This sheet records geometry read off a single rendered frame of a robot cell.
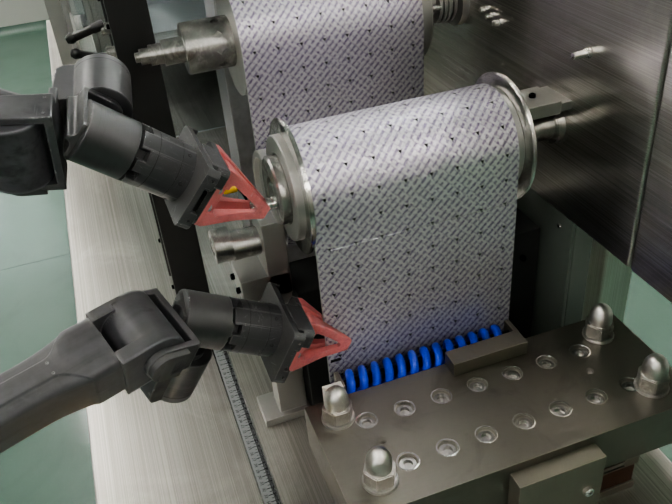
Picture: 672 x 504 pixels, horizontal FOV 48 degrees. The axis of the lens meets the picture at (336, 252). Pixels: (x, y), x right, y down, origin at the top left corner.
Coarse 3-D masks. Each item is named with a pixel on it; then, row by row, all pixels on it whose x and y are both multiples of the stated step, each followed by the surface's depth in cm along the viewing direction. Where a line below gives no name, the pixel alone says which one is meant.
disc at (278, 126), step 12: (276, 120) 77; (276, 132) 79; (288, 132) 74; (288, 144) 75; (300, 156) 73; (300, 168) 72; (300, 180) 74; (312, 204) 73; (312, 216) 73; (312, 228) 74; (300, 240) 81; (312, 240) 76
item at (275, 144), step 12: (504, 96) 81; (516, 120) 80; (276, 144) 76; (288, 156) 74; (288, 168) 74; (288, 180) 75; (300, 192) 74; (300, 204) 74; (300, 216) 75; (288, 228) 81; (300, 228) 76
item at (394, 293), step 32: (448, 224) 81; (480, 224) 83; (512, 224) 84; (320, 256) 78; (352, 256) 79; (384, 256) 80; (416, 256) 82; (448, 256) 84; (480, 256) 85; (512, 256) 87; (320, 288) 80; (352, 288) 81; (384, 288) 83; (416, 288) 84; (448, 288) 86; (480, 288) 88; (352, 320) 84; (384, 320) 85; (416, 320) 87; (448, 320) 89; (480, 320) 91; (352, 352) 86; (384, 352) 88; (416, 352) 90
